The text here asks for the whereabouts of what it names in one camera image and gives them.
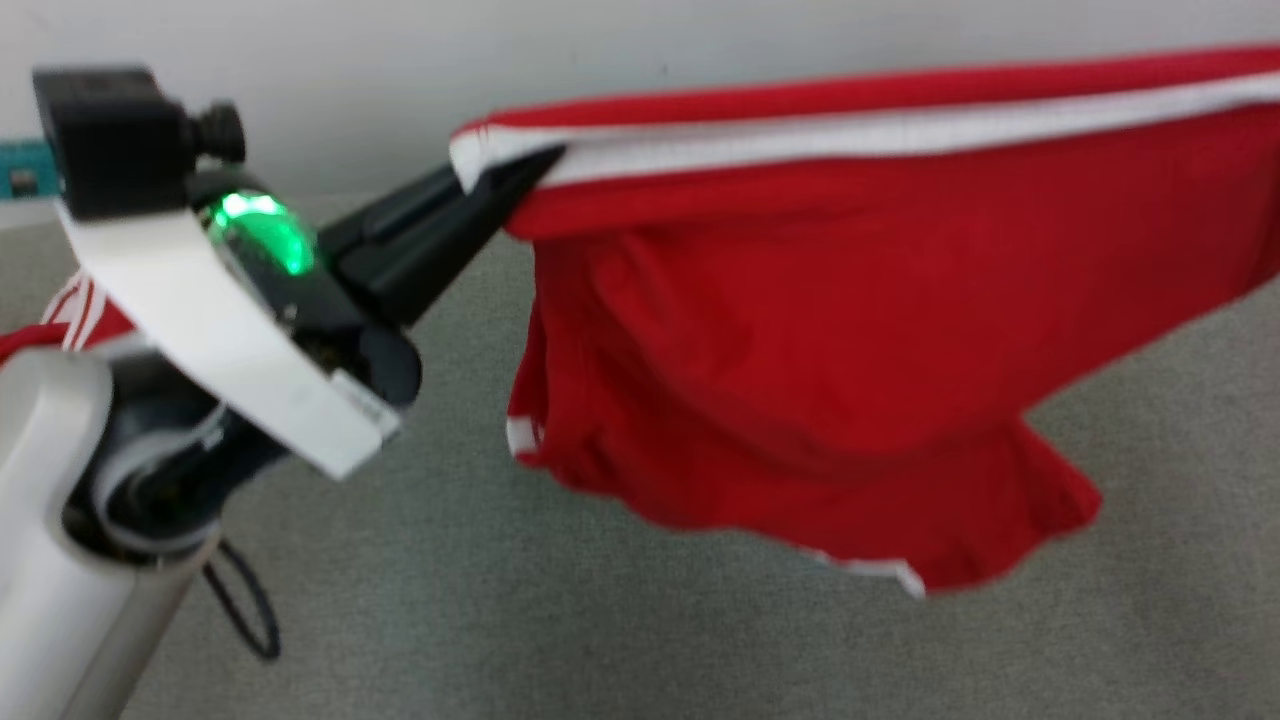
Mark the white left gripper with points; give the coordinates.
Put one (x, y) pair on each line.
(210, 320)

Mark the red and white basketball jersey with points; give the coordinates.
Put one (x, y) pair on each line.
(85, 315)

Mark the red shorts with white stripe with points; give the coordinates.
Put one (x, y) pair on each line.
(800, 330)

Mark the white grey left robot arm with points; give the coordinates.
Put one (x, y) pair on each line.
(50, 600)

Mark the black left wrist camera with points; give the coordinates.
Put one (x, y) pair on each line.
(115, 140)

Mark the teal left camera plug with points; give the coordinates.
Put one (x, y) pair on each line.
(22, 168)

